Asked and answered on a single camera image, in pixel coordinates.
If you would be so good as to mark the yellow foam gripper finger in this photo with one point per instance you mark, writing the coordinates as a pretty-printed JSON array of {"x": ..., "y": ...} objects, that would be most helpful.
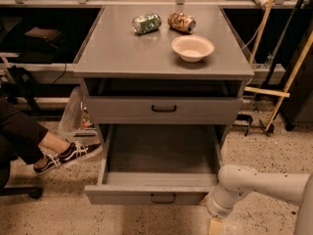
[{"x": 215, "y": 226}]

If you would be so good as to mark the grey drawer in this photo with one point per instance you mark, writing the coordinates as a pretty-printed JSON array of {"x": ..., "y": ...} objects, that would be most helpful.
[
  {"x": 163, "y": 110},
  {"x": 157, "y": 165}
]

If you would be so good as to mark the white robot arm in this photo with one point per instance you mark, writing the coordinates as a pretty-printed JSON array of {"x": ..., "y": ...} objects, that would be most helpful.
[{"x": 235, "y": 182}]

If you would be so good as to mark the grey drawer cabinet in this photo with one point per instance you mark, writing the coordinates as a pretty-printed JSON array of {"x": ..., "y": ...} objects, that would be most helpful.
[{"x": 117, "y": 62}]

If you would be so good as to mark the black sneaker upper foot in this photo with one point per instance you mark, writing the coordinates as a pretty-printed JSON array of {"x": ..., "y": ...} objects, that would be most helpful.
[{"x": 78, "y": 152}]

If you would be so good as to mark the black sneaker foot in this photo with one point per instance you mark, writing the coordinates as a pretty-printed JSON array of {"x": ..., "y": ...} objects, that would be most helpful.
[
  {"x": 78, "y": 152},
  {"x": 52, "y": 162}
]

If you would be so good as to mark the clear plastic bag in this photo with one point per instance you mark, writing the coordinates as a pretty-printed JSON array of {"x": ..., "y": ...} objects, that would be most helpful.
[{"x": 75, "y": 124}]

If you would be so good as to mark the black sneaker lower foot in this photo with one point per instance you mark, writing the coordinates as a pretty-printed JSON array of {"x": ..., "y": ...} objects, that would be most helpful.
[{"x": 52, "y": 162}]

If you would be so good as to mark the white paper bowl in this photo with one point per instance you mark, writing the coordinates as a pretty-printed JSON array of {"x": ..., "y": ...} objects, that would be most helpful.
[{"x": 192, "y": 48}]

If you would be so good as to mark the black office chair base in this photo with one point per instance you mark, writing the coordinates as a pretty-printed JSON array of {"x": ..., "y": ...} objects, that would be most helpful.
[{"x": 32, "y": 192}]

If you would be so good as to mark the crushed brown soda can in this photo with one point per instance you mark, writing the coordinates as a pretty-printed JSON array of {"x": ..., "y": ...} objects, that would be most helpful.
[{"x": 181, "y": 22}]

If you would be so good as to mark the person's leg in black trousers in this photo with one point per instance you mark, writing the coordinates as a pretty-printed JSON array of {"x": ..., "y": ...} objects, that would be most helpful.
[{"x": 22, "y": 136}]

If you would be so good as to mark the crushed green soda can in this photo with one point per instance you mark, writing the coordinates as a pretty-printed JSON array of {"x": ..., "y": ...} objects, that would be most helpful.
[{"x": 146, "y": 23}]

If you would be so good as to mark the dark brown box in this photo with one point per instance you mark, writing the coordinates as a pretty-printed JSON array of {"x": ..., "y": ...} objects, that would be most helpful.
[{"x": 48, "y": 35}]

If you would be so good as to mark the wooden easel frame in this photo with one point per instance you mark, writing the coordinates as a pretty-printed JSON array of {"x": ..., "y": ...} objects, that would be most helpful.
[{"x": 269, "y": 127}]

